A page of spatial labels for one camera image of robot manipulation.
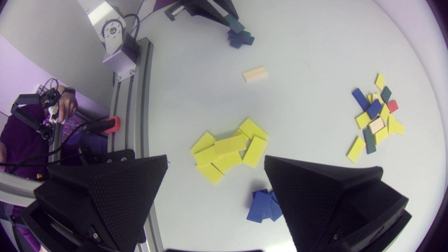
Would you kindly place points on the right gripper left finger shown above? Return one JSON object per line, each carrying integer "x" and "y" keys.
{"x": 105, "y": 199}

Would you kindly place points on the pile of blue wooden blocks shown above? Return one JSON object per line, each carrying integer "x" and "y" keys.
{"x": 275, "y": 209}

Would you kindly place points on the person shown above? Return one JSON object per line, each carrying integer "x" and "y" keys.
{"x": 21, "y": 140}

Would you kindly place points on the green wooden block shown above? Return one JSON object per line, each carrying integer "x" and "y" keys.
{"x": 369, "y": 141}
{"x": 385, "y": 94}
{"x": 234, "y": 23}

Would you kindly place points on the blue wooden block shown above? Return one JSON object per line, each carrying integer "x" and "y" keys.
{"x": 360, "y": 99}
{"x": 259, "y": 207}
{"x": 374, "y": 109}

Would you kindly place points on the natural wooden block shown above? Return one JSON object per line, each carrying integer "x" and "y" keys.
{"x": 376, "y": 125}
{"x": 255, "y": 74}

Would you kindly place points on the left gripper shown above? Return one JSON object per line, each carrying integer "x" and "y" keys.
{"x": 176, "y": 9}

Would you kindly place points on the pile of green wooden blocks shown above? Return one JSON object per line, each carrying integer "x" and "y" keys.
{"x": 240, "y": 38}

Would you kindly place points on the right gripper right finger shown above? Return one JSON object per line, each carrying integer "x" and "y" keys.
{"x": 325, "y": 206}

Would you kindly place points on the yellow wooden block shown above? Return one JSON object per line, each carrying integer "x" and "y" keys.
{"x": 373, "y": 97}
{"x": 202, "y": 142}
{"x": 363, "y": 120}
{"x": 356, "y": 149}
{"x": 381, "y": 135}
{"x": 380, "y": 81}
{"x": 384, "y": 113}
{"x": 240, "y": 133}
{"x": 254, "y": 152}
{"x": 230, "y": 144}
{"x": 228, "y": 161}
{"x": 210, "y": 173}
{"x": 205, "y": 155}
{"x": 253, "y": 128}
{"x": 391, "y": 125}
{"x": 399, "y": 128}

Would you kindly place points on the red wooden block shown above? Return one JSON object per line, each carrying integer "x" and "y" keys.
{"x": 392, "y": 106}

